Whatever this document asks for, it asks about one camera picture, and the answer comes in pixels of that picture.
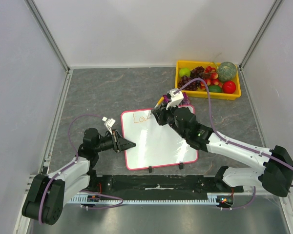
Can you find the green apple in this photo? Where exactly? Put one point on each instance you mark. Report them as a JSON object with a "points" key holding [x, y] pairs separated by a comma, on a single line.
{"points": [[184, 72]]}

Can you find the red apple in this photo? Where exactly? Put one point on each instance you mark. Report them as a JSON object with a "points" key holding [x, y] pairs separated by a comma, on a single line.
{"points": [[229, 87]]}

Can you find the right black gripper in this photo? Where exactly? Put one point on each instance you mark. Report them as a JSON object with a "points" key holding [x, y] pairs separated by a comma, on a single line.
{"points": [[159, 115]]}

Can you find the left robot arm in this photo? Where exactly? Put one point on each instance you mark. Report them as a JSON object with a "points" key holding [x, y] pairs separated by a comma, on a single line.
{"points": [[49, 193]]}

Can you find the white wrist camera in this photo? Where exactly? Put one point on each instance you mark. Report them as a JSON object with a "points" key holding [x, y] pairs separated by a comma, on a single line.
{"points": [[173, 98], [108, 123]]}

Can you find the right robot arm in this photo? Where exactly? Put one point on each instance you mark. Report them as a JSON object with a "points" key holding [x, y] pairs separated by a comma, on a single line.
{"points": [[271, 169]]}

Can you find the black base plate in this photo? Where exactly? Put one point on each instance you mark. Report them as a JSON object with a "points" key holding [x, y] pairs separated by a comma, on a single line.
{"points": [[159, 187]]}

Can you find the light blue cable duct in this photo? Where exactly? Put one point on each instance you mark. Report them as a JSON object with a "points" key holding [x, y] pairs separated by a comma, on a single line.
{"points": [[88, 199]]}

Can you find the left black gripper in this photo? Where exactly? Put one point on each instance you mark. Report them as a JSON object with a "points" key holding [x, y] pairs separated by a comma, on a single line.
{"points": [[120, 144]]}

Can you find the green netted melon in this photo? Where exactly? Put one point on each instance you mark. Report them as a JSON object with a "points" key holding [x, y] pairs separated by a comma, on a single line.
{"points": [[226, 71]]}

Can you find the dark purple grape bunch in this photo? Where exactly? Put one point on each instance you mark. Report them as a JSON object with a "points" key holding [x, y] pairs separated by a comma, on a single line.
{"points": [[195, 73]]}

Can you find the pink framed whiteboard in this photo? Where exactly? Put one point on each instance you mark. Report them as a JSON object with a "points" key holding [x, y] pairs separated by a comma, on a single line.
{"points": [[156, 146]]}

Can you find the purple snack bag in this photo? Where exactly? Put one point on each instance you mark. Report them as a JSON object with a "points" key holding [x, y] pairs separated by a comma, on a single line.
{"points": [[185, 101]]}

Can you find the red peach cluster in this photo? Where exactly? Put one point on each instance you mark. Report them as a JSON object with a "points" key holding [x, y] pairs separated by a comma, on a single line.
{"points": [[210, 76]]}

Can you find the yellow plastic tray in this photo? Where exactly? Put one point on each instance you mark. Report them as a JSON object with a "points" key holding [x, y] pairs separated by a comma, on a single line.
{"points": [[202, 91]]}

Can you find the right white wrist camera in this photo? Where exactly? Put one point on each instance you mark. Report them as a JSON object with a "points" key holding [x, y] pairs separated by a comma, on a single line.
{"points": [[173, 98]]}

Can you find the orange capped marker pen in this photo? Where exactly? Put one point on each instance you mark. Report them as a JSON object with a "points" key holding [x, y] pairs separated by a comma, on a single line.
{"points": [[155, 107]]}

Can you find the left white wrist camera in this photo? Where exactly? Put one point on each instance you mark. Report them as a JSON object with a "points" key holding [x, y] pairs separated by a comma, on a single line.
{"points": [[108, 123]]}

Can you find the green mango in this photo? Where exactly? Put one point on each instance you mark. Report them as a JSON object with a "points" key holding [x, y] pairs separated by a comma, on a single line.
{"points": [[215, 89]]}

